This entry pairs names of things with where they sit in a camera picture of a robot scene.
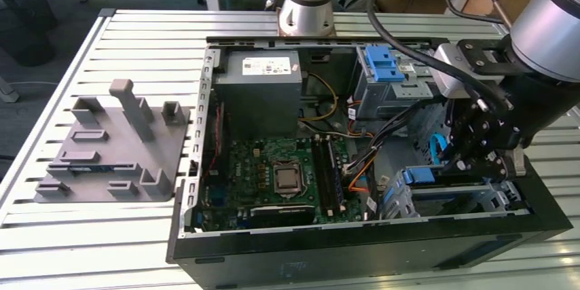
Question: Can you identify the hard disk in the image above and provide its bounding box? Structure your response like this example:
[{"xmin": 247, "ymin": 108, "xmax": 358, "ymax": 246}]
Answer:
[{"xmin": 405, "ymin": 165, "xmax": 494, "ymax": 189}]

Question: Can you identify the metal disk bay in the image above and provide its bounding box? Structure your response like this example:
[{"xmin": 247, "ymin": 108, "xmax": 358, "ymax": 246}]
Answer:
[{"xmin": 378, "ymin": 167, "xmax": 531, "ymax": 219}]

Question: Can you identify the metal optical drive cage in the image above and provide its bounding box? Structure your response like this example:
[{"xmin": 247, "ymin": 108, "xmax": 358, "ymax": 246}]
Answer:
[{"xmin": 353, "ymin": 45, "xmax": 458, "ymax": 123}]

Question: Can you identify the blue plastic drive latch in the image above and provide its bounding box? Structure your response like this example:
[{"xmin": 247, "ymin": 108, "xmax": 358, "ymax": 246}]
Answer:
[{"xmin": 365, "ymin": 45, "xmax": 406, "ymax": 83}]

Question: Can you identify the black RAM slot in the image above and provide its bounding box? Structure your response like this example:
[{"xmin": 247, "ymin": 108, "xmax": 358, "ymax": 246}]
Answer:
[
  {"xmin": 311, "ymin": 135, "xmax": 333, "ymax": 217},
  {"xmin": 321, "ymin": 135, "xmax": 342, "ymax": 217}
]

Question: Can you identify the CPU socket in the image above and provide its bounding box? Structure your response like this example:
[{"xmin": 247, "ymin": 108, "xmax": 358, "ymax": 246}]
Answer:
[{"xmin": 270, "ymin": 158, "xmax": 307, "ymax": 200}]

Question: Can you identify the silver CPU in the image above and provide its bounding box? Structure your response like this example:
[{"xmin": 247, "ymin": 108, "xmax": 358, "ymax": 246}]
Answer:
[{"xmin": 277, "ymin": 167, "xmax": 302, "ymax": 193}]

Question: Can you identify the grey power supply unit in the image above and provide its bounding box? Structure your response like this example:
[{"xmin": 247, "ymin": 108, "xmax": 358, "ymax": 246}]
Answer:
[{"xmin": 213, "ymin": 48, "xmax": 305, "ymax": 140}]

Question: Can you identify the black graphics card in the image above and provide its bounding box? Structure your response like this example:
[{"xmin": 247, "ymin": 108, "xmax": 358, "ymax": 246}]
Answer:
[{"xmin": 249, "ymin": 203, "xmax": 318, "ymax": 229}]

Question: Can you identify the black PC case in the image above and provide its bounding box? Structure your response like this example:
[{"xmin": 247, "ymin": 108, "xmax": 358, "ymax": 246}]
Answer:
[{"xmin": 166, "ymin": 35, "xmax": 575, "ymax": 290}]

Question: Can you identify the green motherboard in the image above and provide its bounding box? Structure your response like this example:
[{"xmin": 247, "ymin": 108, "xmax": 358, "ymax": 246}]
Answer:
[{"xmin": 199, "ymin": 135, "xmax": 378, "ymax": 233}]

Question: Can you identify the black case fan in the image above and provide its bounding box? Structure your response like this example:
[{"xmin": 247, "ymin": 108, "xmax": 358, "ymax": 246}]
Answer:
[{"xmin": 205, "ymin": 99, "xmax": 231, "ymax": 185}]

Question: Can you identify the grey parts rack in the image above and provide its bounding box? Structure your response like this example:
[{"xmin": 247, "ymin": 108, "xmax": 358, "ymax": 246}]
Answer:
[{"xmin": 34, "ymin": 78, "xmax": 191, "ymax": 204}]

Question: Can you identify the black mesh bin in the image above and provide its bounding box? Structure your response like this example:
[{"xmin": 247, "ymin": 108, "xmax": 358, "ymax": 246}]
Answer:
[{"xmin": 0, "ymin": 0, "xmax": 59, "ymax": 67}]

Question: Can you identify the blue data wire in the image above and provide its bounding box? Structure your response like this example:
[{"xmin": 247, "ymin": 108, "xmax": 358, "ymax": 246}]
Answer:
[{"xmin": 429, "ymin": 132, "xmax": 449, "ymax": 165}]

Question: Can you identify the black cable bundle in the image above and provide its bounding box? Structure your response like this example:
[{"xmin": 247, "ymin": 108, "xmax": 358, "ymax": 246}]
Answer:
[{"xmin": 358, "ymin": 94, "xmax": 458, "ymax": 175}]

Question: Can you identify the thick black cable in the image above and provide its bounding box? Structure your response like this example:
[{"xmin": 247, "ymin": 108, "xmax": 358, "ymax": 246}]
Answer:
[{"xmin": 367, "ymin": 0, "xmax": 514, "ymax": 111}]

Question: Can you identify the yellow black power wire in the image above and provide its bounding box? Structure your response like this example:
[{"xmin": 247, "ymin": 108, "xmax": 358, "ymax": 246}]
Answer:
[{"xmin": 299, "ymin": 71, "xmax": 341, "ymax": 123}]

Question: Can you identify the orange wire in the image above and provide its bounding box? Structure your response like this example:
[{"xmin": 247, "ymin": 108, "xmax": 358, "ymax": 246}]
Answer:
[{"xmin": 347, "ymin": 153, "xmax": 381, "ymax": 196}]

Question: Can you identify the white cable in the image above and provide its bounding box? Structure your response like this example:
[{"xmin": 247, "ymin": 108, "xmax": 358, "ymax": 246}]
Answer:
[{"xmin": 17, "ymin": 80, "xmax": 63, "ymax": 88}]

